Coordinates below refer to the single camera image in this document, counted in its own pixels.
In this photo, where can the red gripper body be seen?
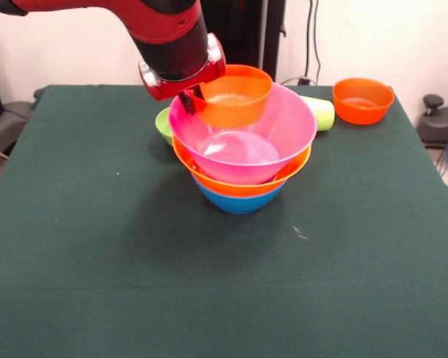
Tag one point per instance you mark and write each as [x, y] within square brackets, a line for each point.
[179, 87]

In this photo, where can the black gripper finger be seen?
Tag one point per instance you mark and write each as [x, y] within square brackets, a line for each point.
[198, 93]
[186, 103]

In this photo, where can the red-orange bowl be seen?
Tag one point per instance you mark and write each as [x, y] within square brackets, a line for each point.
[239, 112]
[362, 108]

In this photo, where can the large pink bowl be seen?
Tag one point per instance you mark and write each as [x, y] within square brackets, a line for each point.
[283, 127]

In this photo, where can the medium blue bowl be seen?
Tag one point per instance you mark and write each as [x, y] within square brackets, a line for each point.
[242, 205]

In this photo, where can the large orange bowl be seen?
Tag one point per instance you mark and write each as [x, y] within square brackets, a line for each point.
[295, 166]

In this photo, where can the lime yellow cup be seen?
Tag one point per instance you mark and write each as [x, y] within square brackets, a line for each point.
[323, 115]

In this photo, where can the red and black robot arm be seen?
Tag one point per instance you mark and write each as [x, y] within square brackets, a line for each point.
[164, 22]

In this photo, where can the small green bowl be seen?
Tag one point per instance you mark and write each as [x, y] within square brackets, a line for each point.
[163, 125]

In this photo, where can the dark green tablecloth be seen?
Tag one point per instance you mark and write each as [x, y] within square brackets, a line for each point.
[224, 291]

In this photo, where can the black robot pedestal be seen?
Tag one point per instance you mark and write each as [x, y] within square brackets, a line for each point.
[254, 37]

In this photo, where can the grey pedestal foot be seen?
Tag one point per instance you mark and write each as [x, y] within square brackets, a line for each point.
[11, 115]
[444, 123]

